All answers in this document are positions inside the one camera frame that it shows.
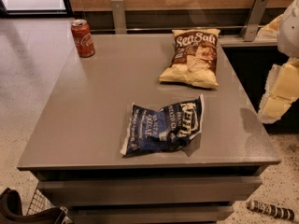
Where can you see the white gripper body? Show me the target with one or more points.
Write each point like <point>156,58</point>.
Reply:
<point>290,32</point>

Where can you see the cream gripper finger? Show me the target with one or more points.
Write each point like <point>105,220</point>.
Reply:
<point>270,29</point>
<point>281,91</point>

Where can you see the blue chip bag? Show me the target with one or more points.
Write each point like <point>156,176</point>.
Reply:
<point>170,129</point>

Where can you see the sea salt chip bag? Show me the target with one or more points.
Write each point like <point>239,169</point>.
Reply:
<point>195,59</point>

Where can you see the red coke can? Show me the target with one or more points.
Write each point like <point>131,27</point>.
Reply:
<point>83,39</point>

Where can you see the dark brown bag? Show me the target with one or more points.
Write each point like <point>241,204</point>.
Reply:
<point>11,211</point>

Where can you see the upper grey drawer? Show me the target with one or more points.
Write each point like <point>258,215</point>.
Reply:
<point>150,190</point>

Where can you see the grey drawer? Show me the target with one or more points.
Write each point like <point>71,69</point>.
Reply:
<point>155,215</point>
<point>150,190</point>

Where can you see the black white patterned tube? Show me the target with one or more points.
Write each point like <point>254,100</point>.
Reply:
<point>272,210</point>

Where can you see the lower grey drawer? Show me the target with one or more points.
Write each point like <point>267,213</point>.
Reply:
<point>155,215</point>

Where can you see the right metal bracket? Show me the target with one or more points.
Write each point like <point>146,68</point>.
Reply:
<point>250,29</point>

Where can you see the metal bracket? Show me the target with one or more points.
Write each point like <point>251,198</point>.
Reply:
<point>119,19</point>
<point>250,29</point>

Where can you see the left metal bracket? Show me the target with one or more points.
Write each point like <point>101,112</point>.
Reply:
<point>119,19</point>

